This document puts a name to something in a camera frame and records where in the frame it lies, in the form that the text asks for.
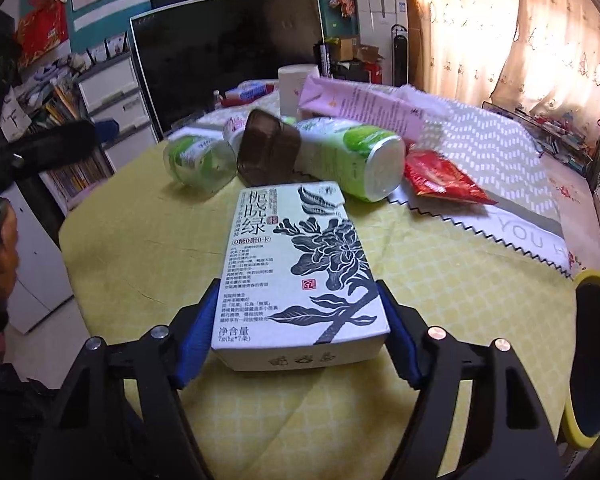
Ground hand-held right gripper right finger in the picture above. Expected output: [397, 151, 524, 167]
[374, 281, 569, 480]

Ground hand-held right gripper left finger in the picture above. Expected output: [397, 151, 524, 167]
[32, 279, 222, 480]

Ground white floral tea box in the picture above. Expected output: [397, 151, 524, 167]
[211, 180, 392, 372]

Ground red snack packet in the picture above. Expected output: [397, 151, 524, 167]
[404, 149, 498, 207]

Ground black yellow-rimmed trash bin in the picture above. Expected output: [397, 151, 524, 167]
[560, 269, 600, 453]

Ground large green white bottle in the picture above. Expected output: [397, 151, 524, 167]
[222, 115, 407, 203]

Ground brown plastic container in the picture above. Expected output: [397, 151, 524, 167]
[236, 108, 302, 187]

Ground long pink box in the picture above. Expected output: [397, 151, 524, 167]
[298, 75, 427, 143]

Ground small clear green-label bottle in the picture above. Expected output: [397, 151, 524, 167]
[166, 132, 237, 196]

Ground row of books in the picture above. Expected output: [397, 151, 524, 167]
[40, 85, 116, 211]

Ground grey white patterned cloth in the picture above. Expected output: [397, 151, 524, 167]
[387, 85, 576, 281]

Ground white flowered bed sheet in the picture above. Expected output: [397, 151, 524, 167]
[545, 160, 600, 273]

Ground blue white packet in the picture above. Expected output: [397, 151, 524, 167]
[225, 82, 276, 107]

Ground glass shelf with books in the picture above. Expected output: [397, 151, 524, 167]
[482, 100, 600, 176]

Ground white drawer cabinet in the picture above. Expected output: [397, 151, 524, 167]
[75, 52, 161, 171]

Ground white toilet paper roll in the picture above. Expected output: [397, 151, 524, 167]
[278, 64, 322, 122]

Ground large black television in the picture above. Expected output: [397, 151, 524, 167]
[129, 0, 326, 141]

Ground black tower fan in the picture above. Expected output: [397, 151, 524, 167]
[390, 24, 411, 86]

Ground brown cardboard boxes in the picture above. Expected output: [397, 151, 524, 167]
[327, 35, 386, 86]

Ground beige patterned curtain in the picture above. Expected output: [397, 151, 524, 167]
[405, 0, 600, 126]

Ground white standing air conditioner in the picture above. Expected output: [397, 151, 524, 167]
[352, 0, 411, 86]

